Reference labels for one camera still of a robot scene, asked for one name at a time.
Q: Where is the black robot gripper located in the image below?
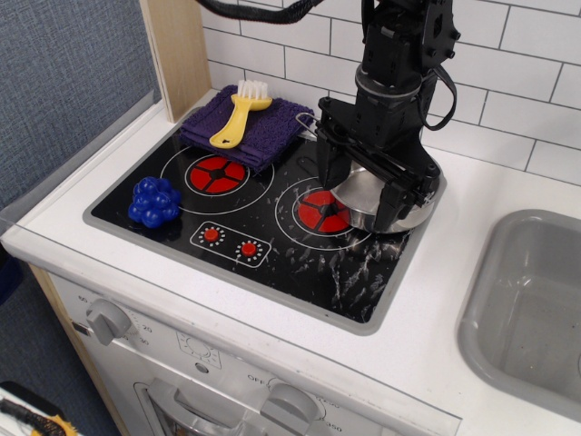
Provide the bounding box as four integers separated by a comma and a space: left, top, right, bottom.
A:
317, 68, 441, 233

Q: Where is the blue toy blackberry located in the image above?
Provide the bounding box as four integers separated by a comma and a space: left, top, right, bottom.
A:
128, 176, 182, 229

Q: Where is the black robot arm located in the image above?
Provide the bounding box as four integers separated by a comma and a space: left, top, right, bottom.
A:
316, 1, 460, 233

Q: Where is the silver metal pot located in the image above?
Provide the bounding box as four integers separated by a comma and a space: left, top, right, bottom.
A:
295, 113, 441, 233

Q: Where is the purple folded cloth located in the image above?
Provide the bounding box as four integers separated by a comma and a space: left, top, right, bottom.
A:
179, 84, 314, 173

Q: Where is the black toy stovetop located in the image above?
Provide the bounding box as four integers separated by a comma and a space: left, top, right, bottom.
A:
84, 132, 424, 335

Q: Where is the yellow white dish brush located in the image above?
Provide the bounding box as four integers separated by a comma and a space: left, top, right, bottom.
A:
210, 80, 272, 149

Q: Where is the grey toy sink basin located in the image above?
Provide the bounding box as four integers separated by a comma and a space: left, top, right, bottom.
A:
458, 210, 580, 421

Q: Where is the grey right oven knob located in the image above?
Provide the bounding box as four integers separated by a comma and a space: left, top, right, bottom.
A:
260, 383, 319, 435

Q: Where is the grey oven knob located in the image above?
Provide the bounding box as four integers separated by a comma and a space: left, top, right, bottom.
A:
86, 299, 132, 346
260, 383, 319, 435

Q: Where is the grey left oven knob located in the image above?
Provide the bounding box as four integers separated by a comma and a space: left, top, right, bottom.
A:
86, 299, 132, 346

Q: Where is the black cable loop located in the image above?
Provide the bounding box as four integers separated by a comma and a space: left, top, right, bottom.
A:
419, 63, 458, 133

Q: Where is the black braided cable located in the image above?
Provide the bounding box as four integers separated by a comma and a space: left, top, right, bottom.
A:
195, 0, 326, 26

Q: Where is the light wooden post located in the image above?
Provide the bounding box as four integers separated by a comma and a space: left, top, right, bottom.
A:
139, 0, 212, 123

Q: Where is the grey oven door handle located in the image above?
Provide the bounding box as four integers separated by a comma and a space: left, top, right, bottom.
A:
147, 379, 254, 435

